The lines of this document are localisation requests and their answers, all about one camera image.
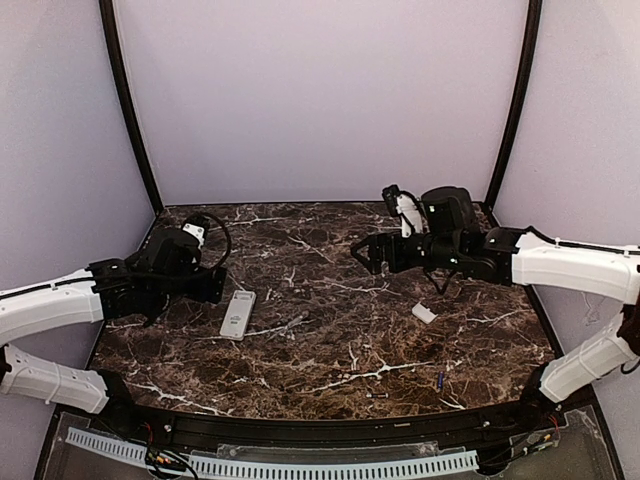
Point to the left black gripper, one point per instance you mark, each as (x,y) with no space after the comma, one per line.
(211,284)

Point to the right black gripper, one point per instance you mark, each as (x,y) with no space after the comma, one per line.
(379,252)

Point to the white remote control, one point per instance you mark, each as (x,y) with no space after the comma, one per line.
(237,315)

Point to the white battery cover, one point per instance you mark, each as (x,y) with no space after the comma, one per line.
(424,314)

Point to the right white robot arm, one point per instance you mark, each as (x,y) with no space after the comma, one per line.
(440,230)

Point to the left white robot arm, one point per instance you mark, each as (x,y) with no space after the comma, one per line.
(166,267)

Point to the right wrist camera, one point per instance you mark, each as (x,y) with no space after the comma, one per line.
(405,206)

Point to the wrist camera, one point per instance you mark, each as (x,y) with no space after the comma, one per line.
(405,206)
(196,228)

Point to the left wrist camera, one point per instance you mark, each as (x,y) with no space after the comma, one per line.
(196,228)

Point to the black front rail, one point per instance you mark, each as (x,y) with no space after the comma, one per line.
(184,430)

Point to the right black frame post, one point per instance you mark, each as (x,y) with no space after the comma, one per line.
(525,64)

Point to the black frame post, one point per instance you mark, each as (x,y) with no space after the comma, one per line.
(127,107)
(525,64)

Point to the white slotted cable duct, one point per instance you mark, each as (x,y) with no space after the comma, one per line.
(235,462)

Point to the left black frame post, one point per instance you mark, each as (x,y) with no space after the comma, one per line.
(127,107)

